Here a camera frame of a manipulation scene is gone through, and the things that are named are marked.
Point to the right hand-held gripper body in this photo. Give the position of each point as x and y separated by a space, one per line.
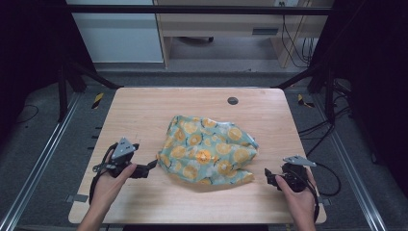
293 178

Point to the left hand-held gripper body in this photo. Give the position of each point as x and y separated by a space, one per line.
123 153

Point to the green cloth with orange print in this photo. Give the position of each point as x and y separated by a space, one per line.
207 150

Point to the person's right hand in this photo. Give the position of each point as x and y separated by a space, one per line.
300 200

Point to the person's left hand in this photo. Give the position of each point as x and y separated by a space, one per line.
107 191

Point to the grey tape piece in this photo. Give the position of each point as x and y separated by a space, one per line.
324 201
77 198

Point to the yellow black striped tape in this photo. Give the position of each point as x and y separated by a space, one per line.
303 101
97 100

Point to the grey round table grommet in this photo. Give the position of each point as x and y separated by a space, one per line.
233 100

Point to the black metal stand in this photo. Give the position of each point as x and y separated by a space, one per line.
63 93
328 93

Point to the white cabinet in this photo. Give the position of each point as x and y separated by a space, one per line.
118 35

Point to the aluminium floor rail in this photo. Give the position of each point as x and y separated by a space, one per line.
351 170
41 160

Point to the black horizontal frame bar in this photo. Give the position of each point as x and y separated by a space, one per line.
192 10

